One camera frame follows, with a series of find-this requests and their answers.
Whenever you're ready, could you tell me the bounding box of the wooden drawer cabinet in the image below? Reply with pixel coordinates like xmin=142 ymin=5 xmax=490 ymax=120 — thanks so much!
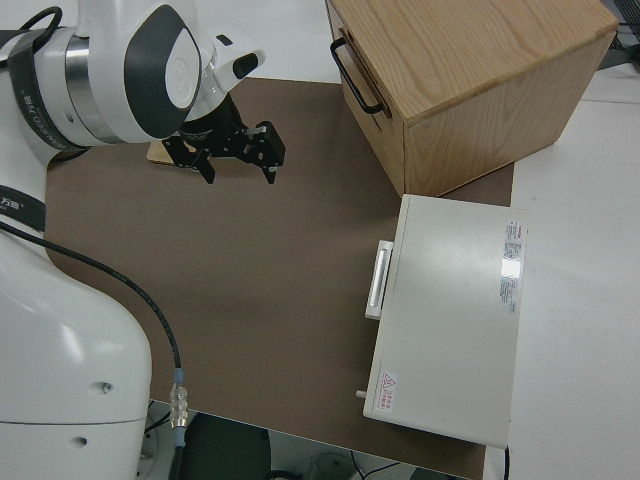
xmin=324 ymin=0 xmax=620 ymax=198

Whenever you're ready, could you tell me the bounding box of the brown table mat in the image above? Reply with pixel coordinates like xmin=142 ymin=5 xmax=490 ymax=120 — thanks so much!
xmin=42 ymin=76 xmax=517 ymax=475

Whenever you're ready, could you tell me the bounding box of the black cabinet handle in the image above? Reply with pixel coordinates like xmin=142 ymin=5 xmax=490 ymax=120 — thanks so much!
xmin=329 ymin=38 xmax=387 ymax=116

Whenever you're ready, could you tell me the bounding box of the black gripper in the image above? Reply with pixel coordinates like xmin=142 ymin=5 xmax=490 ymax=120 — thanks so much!
xmin=161 ymin=101 xmax=287 ymax=186

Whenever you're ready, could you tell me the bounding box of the toaster oven door handle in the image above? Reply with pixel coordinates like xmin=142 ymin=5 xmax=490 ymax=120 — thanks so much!
xmin=363 ymin=239 xmax=397 ymax=322

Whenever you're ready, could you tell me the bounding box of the wooden mug tree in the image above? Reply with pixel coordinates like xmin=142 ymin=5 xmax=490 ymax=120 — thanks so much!
xmin=145 ymin=140 xmax=177 ymax=167

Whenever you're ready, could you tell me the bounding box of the white toaster oven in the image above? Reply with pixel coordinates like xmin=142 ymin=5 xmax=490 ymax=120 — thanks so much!
xmin=353 ymin=193 xmax=530 ymax=449

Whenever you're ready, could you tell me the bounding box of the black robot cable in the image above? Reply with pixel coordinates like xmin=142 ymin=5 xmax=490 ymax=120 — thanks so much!
xmin=0 ymin=10 xmax=192 ymax=480

